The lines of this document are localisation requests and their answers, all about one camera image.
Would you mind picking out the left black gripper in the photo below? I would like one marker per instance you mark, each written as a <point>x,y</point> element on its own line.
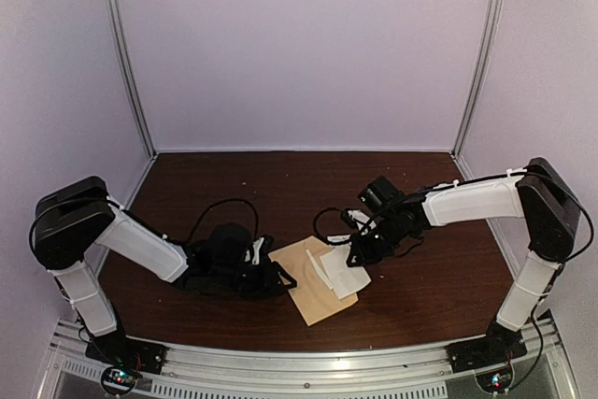
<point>268,286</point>

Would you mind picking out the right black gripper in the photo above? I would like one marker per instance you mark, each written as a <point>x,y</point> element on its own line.
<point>358,248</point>

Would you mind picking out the cream letter paper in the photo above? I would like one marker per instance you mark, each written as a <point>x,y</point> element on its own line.
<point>319,271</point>
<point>345,280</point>

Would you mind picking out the brown kraft envelope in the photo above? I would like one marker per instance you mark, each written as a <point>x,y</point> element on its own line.
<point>312,297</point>

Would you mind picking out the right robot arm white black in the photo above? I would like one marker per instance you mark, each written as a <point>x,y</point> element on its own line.
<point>535,193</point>

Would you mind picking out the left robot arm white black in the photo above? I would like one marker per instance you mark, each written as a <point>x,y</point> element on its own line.
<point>83,215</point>

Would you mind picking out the right small circuit board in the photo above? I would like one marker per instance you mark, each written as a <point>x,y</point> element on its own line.
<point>495,381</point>

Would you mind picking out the small circuit board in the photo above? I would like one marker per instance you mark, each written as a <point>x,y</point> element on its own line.
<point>495,381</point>
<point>117,381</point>

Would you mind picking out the left small circuit board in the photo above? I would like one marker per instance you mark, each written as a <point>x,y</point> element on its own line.
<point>117,381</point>

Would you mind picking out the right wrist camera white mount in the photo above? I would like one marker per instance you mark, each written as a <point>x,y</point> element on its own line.
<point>355,219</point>

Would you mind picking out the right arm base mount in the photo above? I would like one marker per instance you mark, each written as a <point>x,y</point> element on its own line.
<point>481,353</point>

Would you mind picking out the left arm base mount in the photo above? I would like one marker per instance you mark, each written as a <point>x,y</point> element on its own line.
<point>135,355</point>

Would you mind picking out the front aluminium rail base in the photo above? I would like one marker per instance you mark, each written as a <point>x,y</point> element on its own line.
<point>421,371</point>

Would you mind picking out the right aluminium frame post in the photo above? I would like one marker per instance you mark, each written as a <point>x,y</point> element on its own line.
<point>489,30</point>

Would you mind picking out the aluminium frame post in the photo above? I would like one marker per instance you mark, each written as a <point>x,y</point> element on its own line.
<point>128,77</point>
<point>489,30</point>

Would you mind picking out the left aluminium frame post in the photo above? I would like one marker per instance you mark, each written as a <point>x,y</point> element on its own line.
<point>128,77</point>

